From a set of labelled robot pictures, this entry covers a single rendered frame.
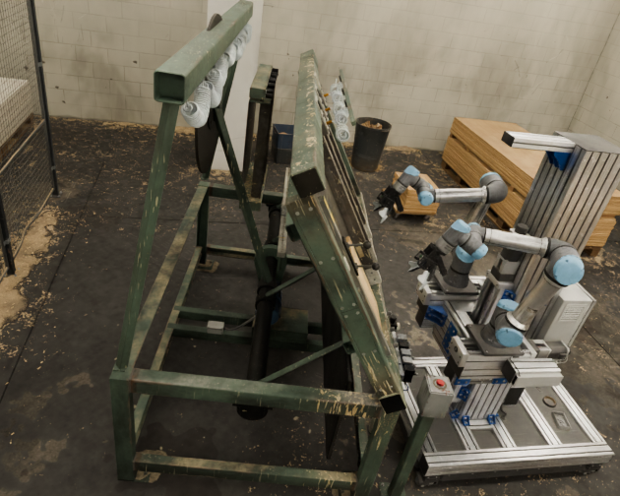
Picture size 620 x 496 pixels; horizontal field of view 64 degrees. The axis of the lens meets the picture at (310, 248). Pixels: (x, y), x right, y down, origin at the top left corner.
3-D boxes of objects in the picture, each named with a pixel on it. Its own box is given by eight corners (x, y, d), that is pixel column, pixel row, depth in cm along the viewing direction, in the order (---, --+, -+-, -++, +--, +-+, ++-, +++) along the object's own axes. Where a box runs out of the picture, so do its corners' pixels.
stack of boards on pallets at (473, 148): (598, 257, 582) (631, 198, 541) (521, 254, 558) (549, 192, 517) (498, 170, 784) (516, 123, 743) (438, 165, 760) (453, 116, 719)
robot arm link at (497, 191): (511, 209, 262) (417, 210, 266) (505, 200, 272) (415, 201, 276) (515, 189, 256) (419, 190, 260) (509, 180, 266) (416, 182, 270)
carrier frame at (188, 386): (366, 503, 278) (403, 404, 234) (117, 480, 266) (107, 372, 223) (343, 278, 464) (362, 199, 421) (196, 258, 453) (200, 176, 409)
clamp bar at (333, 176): (371, 287, 302) (408, 276, 297) (296, 108, 244) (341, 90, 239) (369, 278, 311) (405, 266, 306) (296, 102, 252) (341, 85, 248)
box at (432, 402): (443, 420, 240) (455, 395, 231) (419, 417, 239) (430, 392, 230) (438, 401, 250) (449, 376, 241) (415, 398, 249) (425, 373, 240)
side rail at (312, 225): (378, 399, 232) (400, 393, 230) (284, 205, 178) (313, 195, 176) (376, 389, 237) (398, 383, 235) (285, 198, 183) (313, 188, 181)
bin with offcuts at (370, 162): (386, 174, 696) (397, 131, 662) (350, 172, 685) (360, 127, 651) (375, 160, 739) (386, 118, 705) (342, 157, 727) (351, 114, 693)
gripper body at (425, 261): (412, 258, 226) (430, 239, 222) (425, 266, 230) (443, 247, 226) (417, 268, 220) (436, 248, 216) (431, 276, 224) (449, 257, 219)
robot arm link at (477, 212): (448, 258, 294) (491, 177, 266) (443, 245, 306) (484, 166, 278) (466, 264, 295) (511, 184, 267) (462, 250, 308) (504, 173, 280)
